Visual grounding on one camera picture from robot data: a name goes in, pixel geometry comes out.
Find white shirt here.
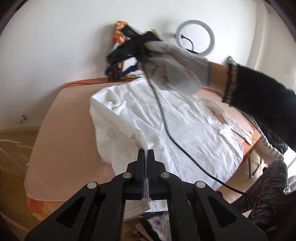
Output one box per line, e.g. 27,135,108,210
90,78,252,189

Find right forearm black sleeve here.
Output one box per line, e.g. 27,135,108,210
210,62,295,150

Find clothes pile on floor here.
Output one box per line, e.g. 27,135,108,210
134,211,171,241

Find grey gloved right hand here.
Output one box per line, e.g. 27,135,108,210
142,41,211,95

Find colourful floral cloth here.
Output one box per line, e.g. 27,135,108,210
113,21,129,46

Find orange patterned mattress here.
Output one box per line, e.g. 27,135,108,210
26,77,265,220

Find striped grey trousers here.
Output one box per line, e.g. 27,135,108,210
231,160,287,224

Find metal door stopper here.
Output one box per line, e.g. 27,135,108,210
20,114,27,123

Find white ring light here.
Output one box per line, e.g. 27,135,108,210
175,20,215,57

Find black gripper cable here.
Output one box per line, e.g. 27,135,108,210
145,77,285,207

